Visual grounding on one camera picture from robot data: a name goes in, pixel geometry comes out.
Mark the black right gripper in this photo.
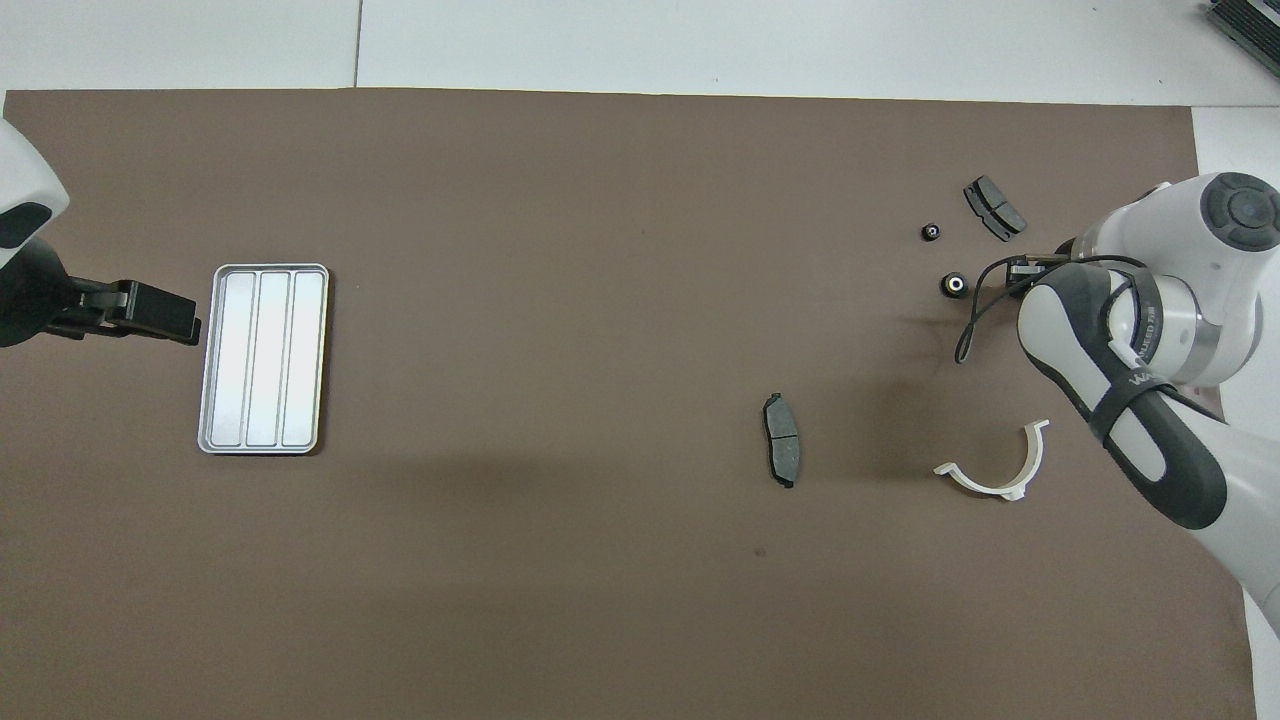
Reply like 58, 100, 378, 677
1006, 238, 1085, 298

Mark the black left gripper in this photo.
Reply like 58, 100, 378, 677
0, 238, 203, 349

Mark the silver metal tray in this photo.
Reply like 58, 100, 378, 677
197, 263, 331, 456

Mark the short dark grey brake pad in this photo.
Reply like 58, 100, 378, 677
962, 175, 1029, 243

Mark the long dark grey brake pad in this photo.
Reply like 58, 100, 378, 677
762, 392, 803, 490

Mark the grey ribbed equipment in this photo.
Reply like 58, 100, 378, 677
1205, 0, 1280, 79

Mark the brown table mat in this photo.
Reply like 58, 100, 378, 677
0, 88, 1259, 720

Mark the white curved plastic bracket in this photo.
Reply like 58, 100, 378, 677
933, 419, 1051, 501

